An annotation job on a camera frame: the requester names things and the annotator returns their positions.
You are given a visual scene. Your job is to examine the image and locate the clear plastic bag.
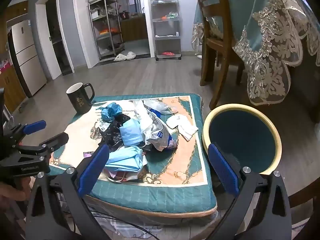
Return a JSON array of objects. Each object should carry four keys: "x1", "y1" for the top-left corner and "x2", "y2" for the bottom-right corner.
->
[{"x1": 142, "y1": 99, "x2": 179, "y2": 115}]

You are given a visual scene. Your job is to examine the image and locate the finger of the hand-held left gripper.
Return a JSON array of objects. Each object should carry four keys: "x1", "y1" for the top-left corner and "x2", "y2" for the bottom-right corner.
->
[
  {"x1": 11, "y1": 120, "x2": 47, "y2": 143},
  {"x1": 19, "y1": 132, "x2": 69, "y2": 158}
]

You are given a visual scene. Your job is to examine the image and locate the person's left hand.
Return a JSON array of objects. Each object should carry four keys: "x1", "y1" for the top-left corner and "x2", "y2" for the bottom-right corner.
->
[{"x1": 0, "y1": 179, "x2": 27, "y2": 206}]

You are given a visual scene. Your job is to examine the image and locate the metal shelf rack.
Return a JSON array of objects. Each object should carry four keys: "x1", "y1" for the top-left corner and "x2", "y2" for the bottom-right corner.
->
[{"x1": 88, "y1": 0, "x2": 125, "y2": 60}]

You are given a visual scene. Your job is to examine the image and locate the black mug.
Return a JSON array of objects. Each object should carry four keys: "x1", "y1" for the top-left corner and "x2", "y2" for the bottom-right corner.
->
[{"x1": 66, "y1": 82, "x2": 95, "y2": 114}]

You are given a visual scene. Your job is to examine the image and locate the teal bin with cream rim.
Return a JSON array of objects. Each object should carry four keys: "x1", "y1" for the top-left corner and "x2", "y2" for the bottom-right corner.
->
[{"x1": 202, "y1": 104, "x2": 282, "y2": 175}]

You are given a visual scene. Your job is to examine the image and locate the wooden dining chair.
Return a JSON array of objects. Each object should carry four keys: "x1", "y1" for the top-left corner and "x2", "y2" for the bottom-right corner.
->
[{"x1": 192, "y1": 0, "x2": 247, "y2": 110}]

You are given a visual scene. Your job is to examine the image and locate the kitchen counter cabinet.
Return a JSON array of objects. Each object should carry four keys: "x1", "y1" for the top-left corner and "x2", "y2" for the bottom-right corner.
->
[{"x1": 120, "y1": 15, "x2": 148, "y2": 42}]

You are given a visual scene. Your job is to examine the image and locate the brown wooden cabinet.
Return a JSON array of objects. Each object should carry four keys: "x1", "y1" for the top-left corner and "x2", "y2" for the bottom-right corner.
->
[{"x1": 0, "y1": 62, "x2": 25, "y2": 115}]

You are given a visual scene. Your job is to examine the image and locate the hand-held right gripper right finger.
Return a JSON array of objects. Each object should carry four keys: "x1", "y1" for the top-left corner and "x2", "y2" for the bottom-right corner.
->
[{"x1": 207, "y1": 142, "x2": 292, "y2": 240}]

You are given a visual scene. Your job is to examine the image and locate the white framed doorway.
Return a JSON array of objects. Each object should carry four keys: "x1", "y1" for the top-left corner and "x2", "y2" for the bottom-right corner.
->
[{"x1": 35, "y1": 0, "x2": 74, "y2": 80}]

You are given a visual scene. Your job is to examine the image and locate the teal printed cushion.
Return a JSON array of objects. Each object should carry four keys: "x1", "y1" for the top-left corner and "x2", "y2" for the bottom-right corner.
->
[{"x1": 46, "y1": 94, "x2": 218, "y2": 218}]

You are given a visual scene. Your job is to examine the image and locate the red white snack packet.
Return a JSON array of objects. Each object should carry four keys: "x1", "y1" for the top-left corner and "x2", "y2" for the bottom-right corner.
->
[{"x1": 105, "y1": 169, "x2": 145, "y2": 183}]

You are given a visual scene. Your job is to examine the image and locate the black cable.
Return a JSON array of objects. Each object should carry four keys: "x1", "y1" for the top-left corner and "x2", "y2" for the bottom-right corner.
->
[{"x1": 72, "y1": 205, "x2": 163, "y2": 240}]

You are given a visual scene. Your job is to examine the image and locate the white rolling cart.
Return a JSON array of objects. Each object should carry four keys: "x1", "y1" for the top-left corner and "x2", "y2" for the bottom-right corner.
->
[{"x1": 150, "y1": 0, "x2": 182, "y2": 61}]

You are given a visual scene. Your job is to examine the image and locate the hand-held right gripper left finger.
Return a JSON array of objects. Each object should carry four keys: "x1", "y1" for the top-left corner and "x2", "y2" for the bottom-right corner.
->
[{"x1": 25, "y1": 144, "x2": 110, "y2": 240}]

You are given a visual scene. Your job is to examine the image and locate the blue plastic glove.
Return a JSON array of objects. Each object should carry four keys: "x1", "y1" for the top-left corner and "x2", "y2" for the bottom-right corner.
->
[{"x1": 101, "y1": 102, "x2": 123, "y2": 123}]

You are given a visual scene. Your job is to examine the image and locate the blue face mask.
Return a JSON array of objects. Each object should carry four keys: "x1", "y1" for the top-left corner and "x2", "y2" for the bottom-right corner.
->
[
  {"x1": 119, "y1": 119, "x2": 145, "y2": 147},
  {"x1": 105, "y1": 146, "x2": 148, "y2": 173}
]

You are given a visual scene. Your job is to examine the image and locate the silver refrigerator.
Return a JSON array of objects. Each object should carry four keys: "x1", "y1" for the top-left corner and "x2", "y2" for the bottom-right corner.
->
[{"x1": 7, "y1": 20, "x2": 48, "y2": 98}]

